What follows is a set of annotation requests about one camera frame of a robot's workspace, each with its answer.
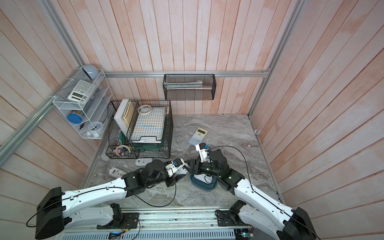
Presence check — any tape roll in organizer tray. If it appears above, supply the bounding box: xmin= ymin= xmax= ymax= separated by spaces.
xmin=114 ymin=145 xmax=132 ymax=157

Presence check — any white mouse near organizer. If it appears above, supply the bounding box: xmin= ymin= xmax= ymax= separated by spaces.
xmin=135 ymin=158 xmax=153 ymax=167

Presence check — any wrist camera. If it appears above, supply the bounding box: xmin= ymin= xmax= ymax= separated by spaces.
xmin=165 ymin=159 xmax=188 ymax=177
xmin=195 ymin=143 xmax=210 ymax=163

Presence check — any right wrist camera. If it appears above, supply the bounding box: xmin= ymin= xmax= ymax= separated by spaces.
xmin=195 ymin=143 xmax=210 ymax=163

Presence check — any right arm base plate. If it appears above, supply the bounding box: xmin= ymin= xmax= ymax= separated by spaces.
xmin=215 ymin=200 xmax=251 ymax=227

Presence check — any teal plastic storage box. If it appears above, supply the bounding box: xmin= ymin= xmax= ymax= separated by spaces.
xmin=190 ymin=174 xmax=218 ymax=192

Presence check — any white mouse long underside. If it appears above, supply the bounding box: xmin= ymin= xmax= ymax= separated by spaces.
xmin=204 ymin=175 xmax=213 ymax=184

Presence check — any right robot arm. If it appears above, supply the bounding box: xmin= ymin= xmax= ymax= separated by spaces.
xmin=186 ymin=150 xmax=318 ymax=240

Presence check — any checkered folio book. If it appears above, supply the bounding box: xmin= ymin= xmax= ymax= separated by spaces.
xmin=130 ymin=107 xmax=167 ymax=144

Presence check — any black wire desk organizer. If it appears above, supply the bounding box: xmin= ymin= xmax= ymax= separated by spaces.
xmin=106 ymin=100 xmax=173 ymax=159

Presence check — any black mesh wall basket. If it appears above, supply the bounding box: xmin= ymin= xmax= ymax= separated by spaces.
xmin=163 ymin=74 xmax=217 ymax=101

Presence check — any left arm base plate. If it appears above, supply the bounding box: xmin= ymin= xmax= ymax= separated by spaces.
xmin=97 ymin=203 xmax=140 ymax=230

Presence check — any blue lid container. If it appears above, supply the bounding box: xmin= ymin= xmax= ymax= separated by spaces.
xmin=67 ymin=110 xmax=84 ymax=125

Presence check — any white upright binder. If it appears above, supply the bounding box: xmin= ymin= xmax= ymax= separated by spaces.
xmin=114 ymin=99 xmax=131 ymax=136

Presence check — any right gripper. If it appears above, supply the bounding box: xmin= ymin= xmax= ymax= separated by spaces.
xmin=182 ymin=159 xmax=222 ymax=180

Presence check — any white tape roll on organizer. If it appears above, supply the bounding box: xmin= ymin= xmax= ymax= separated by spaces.
xmin=138 ymin=105 xmax=153 ymax=115

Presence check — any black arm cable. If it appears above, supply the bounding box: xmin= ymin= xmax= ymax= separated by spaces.
xmin=206 ymin=145 xmax=322 ymax=240

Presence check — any green zipper pouch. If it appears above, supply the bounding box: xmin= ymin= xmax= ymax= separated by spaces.
xmin=133 ymin=142 xmax=164 ymax=152

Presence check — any yellow blue calculator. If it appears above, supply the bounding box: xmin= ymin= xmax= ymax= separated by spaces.
xmin=189 ymin=128 xmax=208 ymax=146

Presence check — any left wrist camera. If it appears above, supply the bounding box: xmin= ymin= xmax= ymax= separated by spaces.
xmin=165 ymin=159 xmax=188 ymax=177

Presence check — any white mouse small underside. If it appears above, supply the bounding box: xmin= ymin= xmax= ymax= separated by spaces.
xmin=109 ymin=167 xmax=127 ymax=179

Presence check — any ruler in mesh basket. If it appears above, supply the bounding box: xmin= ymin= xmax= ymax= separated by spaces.
xmin=163 ymin=81 xmax=204 ymax=90

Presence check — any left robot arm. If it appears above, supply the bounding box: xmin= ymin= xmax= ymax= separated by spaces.
xmin=35 ymin=159 xmax=189 ymax=240

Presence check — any white tape roll on shelf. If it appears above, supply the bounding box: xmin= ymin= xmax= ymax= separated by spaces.
xmin=87 ymin=122 xmax=103 ymax=139

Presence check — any white wire wall shelf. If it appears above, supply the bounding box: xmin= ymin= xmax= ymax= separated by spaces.
xmin=53 ymin=69 xmax=113 ymax=140

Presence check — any white desk calculator on shelf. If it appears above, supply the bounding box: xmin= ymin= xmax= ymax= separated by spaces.
xmin=67 ymin=80 xmax=96 ymax=105

